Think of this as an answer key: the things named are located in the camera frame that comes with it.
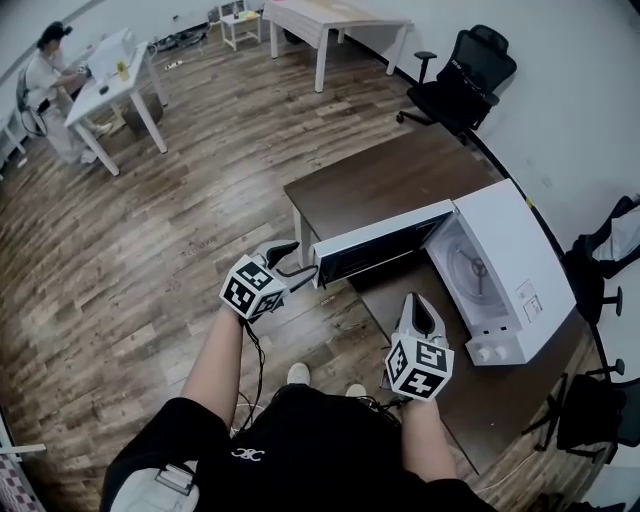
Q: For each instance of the person's white shoe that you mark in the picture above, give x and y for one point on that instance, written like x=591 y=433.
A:
x=299 y=374
x=356 y=390

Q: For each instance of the white box appliance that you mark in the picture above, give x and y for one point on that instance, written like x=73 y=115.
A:
x=112 y=50

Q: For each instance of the small white stool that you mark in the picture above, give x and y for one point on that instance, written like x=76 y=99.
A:
x=240 y=20

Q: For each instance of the person's black shirt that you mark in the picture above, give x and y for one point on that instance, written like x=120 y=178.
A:
x=310 y=460

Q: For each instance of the person's right forearm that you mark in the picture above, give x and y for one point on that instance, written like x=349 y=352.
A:
x=427 y=440

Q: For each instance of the person's left white shoe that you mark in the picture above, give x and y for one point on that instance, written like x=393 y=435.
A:
x=299 y=374

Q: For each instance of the person's left forearm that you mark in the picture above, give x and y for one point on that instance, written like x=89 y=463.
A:
x=210 y=365

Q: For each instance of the narrow white side table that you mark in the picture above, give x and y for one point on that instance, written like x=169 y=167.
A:
x=7 y=130

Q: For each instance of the grey waist bag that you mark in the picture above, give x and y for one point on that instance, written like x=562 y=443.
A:
x=150 y=492

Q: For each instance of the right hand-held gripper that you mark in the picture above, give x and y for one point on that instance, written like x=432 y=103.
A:
x=420 y=370

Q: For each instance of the person's right white shoe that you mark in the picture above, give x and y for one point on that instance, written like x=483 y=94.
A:
x=356 y=390

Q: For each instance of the light wooden table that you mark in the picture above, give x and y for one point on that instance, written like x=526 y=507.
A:
x=325 y=15

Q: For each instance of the black office chair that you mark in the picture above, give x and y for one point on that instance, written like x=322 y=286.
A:
x=580 y=270
x=590 y=415
x=470 y=75

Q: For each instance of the white microwave body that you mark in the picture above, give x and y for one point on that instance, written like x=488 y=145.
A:
x=500 y=225

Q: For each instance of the white power strip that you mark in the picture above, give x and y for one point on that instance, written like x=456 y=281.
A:
x=173 y=64

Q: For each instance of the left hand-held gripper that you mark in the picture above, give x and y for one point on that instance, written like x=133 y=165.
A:
x=250 y=287

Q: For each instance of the dark brown table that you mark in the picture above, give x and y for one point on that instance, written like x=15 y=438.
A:
x=375 y=185

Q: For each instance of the white microwave door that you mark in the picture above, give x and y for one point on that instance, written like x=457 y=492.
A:
x=375 y=250

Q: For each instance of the white garment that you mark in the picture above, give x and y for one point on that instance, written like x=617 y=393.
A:
x=620 y=235

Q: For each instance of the small yellow item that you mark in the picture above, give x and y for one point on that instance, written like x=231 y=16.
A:
x=120 y=69

